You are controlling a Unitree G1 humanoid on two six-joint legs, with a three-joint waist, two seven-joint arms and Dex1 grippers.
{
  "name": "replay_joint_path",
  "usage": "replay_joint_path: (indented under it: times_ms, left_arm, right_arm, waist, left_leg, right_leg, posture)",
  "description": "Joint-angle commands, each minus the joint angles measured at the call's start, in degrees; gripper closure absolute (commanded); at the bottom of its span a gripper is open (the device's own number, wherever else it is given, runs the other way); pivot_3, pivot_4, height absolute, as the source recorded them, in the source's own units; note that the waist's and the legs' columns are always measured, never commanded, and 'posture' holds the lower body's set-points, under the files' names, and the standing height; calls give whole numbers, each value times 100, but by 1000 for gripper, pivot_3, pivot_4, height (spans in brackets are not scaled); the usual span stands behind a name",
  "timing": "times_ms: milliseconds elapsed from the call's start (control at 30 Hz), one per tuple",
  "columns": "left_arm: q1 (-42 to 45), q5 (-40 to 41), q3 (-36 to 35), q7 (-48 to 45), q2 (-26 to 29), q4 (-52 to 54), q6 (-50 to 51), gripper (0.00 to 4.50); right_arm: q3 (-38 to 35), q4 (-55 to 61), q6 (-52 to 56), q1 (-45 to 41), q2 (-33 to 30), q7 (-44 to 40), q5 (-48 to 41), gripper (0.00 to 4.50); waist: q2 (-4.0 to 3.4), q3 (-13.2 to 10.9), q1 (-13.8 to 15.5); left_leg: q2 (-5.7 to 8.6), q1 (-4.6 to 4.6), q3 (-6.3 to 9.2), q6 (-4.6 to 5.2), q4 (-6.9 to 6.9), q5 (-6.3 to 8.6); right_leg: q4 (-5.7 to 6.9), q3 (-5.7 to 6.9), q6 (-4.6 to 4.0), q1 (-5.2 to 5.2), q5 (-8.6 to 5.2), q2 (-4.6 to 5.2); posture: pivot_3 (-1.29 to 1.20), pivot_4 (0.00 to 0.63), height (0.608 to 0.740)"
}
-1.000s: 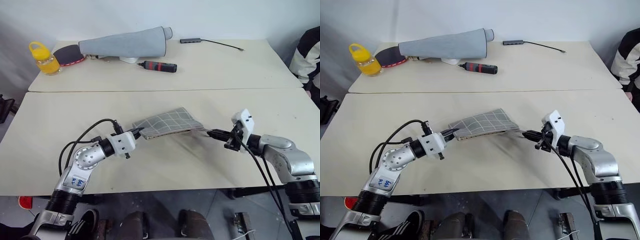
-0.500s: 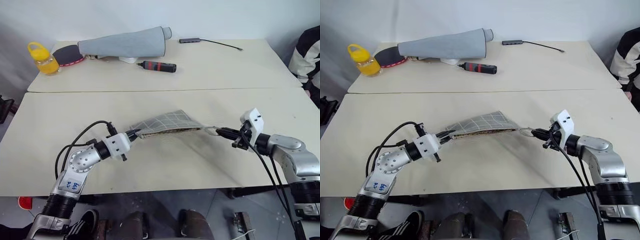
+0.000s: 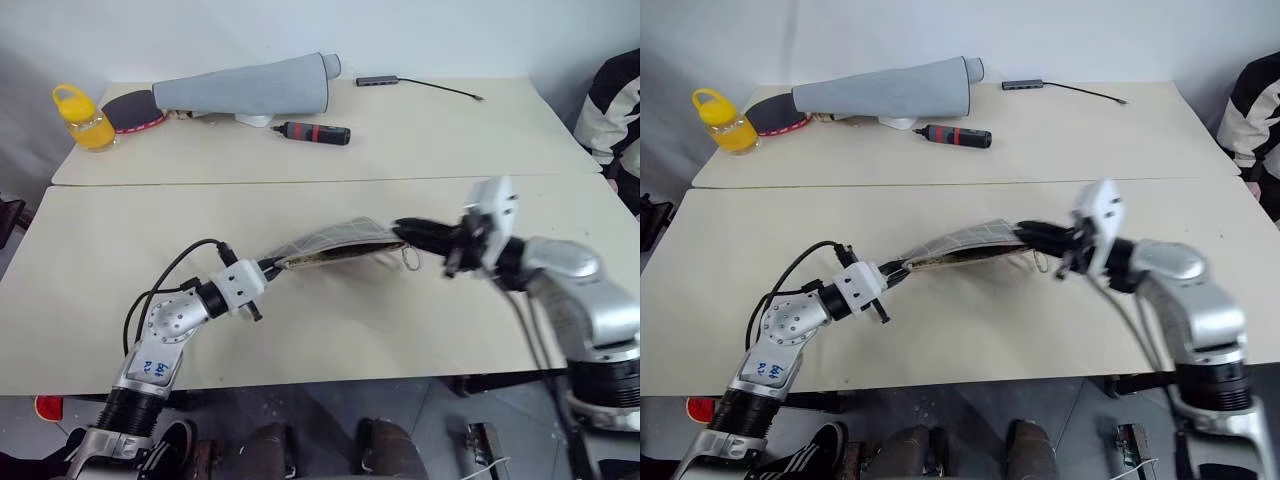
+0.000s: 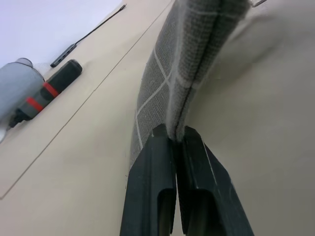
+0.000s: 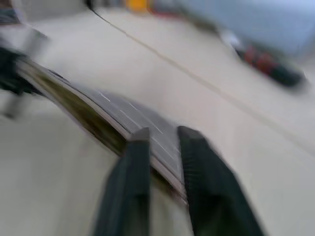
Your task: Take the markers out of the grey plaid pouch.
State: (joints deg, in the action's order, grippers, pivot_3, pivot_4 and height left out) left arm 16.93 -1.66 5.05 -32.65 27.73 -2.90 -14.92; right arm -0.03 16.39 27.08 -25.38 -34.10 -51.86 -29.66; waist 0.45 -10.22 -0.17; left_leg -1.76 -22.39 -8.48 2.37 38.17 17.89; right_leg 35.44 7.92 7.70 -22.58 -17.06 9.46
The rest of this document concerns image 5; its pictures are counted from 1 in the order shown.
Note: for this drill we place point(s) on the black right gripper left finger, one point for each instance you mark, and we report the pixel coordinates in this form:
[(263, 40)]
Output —
[(128, 186)]

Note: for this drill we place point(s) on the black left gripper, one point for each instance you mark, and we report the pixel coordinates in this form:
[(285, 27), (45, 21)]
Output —
[(9, 71)]

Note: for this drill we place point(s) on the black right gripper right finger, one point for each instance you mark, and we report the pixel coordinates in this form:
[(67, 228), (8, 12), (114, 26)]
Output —
[(211, 191)]

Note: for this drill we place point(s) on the black marker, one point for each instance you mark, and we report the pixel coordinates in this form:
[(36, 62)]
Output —
[(288, 76)]

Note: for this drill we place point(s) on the red marker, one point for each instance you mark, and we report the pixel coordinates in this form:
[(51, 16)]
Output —
[(264, 63), (249, 56)]

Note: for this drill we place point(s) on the yellow box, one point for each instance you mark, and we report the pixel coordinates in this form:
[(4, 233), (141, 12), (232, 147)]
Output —
[(136, 5)]

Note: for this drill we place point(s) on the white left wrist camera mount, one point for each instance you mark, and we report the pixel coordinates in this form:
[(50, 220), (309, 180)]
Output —
[(22, 37)]

